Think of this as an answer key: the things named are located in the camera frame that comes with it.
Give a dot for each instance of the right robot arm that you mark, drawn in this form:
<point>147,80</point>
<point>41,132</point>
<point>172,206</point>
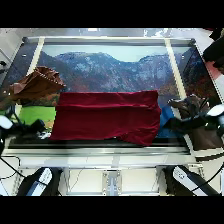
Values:
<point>187,176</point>

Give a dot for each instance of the silver frame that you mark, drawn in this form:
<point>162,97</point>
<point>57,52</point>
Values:
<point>112,182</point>

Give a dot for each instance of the black garment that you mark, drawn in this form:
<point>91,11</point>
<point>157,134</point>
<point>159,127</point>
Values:
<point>215,50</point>

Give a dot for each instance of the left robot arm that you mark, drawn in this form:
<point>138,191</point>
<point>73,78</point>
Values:
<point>40,178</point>

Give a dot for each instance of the dark brown garment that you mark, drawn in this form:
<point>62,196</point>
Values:
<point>204,138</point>

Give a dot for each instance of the red T-shirt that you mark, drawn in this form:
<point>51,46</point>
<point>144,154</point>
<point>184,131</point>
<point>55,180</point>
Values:
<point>106,120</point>

